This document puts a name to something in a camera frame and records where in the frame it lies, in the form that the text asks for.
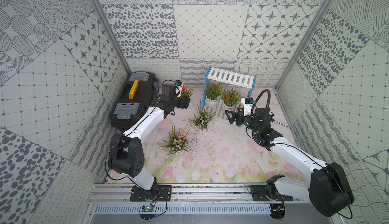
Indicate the black plastic toolbox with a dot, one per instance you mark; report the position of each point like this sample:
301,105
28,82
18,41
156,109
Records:
140,89

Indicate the black handled screwdriver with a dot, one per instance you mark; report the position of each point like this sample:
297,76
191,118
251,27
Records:
273,120

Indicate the aluminium rail frame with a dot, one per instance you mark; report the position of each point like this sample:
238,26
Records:
187,193

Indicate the blue white slatted rack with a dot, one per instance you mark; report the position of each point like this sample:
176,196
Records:
235,79

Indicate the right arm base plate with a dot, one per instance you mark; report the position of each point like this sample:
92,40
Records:
265,193

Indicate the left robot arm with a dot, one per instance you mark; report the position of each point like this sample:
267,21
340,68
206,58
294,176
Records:
126,155

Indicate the pink flower plant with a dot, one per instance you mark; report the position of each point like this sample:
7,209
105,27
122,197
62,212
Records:
202,119
177,141

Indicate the orange flower potted plant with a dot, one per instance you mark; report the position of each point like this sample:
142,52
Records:
187,91

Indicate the white slotted cable duct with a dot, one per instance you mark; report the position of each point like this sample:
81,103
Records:
184,209

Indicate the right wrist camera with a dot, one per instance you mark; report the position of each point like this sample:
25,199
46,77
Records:
247,104

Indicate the pink flower plant front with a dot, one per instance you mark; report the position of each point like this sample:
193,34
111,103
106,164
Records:
177,141

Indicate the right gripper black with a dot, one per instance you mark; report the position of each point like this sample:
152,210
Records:
234,115

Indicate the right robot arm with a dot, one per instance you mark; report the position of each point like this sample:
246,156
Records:
328,189

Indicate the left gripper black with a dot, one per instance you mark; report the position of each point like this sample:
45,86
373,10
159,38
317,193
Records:
181,101

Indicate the red flower plant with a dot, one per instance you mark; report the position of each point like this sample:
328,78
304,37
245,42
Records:
231,97
213,91

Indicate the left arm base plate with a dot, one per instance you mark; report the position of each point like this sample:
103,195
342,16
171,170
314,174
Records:
162,192

